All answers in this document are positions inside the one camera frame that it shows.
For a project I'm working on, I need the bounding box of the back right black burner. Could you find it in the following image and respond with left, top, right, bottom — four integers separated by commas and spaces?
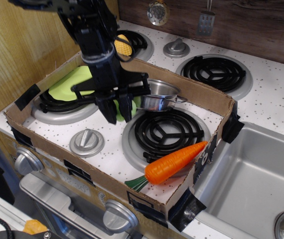
176, 54, 253, 101

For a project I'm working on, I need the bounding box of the hanging metal strainer ladle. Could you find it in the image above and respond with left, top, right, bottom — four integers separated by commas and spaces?
146, 0, 170, 26

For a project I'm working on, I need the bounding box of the front right black burner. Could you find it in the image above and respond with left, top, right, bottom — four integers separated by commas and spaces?
122, 108, 211, 172

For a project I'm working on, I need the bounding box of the silver oven door handle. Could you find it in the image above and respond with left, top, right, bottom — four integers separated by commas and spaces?
20, 174, 132, 239

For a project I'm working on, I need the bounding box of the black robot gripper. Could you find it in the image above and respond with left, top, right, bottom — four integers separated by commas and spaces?
71, 56, 150, 124

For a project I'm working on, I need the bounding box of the light green toy broccoli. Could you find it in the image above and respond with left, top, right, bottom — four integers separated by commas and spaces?
114, 97, 141, 122

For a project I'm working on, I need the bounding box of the yellow toy corn cob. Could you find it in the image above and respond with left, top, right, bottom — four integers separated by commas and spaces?
114, 34, 133, 56

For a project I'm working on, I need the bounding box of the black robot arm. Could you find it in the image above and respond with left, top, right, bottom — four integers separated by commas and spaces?
11, 0, 150, 124

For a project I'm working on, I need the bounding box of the back left black burner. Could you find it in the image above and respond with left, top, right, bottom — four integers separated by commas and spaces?
117, 30, 154, 62

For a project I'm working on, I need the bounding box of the orange tape piece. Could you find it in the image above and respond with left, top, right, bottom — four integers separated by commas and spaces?
22, 219, 48, 235

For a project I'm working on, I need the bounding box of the hanging metal spatula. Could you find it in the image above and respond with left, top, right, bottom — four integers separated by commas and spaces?
197, 0, 216, 36

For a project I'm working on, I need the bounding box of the light green plastic plate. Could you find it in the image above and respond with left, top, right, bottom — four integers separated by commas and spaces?
48, 66, 92, 102

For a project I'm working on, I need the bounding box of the silver stovetop knob front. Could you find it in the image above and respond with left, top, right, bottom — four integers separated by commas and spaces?
69, 129, 105, 158

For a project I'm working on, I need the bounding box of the orange toy carrot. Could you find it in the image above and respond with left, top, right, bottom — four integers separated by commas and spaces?
125, 141, 208, 192

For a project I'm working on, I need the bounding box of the oven knob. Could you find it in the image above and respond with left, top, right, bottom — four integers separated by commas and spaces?
14, 147, 44, 176
103, 199, 139, 234

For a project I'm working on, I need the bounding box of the black burner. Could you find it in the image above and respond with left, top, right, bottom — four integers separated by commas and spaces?
176, 54, 253, 101
117, 30, 154, 62
31, 90, 98, 125
122, 108, 211, 172

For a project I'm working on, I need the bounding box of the front left black burner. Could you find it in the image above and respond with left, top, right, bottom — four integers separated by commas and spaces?
31, 90, 98, 125

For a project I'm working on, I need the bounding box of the left oven front knob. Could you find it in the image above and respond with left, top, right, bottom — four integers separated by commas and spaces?
14, 147, 44, 176

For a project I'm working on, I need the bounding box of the right oven front knob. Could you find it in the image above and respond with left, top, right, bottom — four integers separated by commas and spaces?
103, 199, 139, 234

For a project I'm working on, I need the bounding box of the grey sink basin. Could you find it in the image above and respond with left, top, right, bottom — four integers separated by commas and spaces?
195, 122, 284, 239

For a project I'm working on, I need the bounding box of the small steel pan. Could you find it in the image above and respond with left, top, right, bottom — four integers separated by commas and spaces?
133, 79, 188, 112

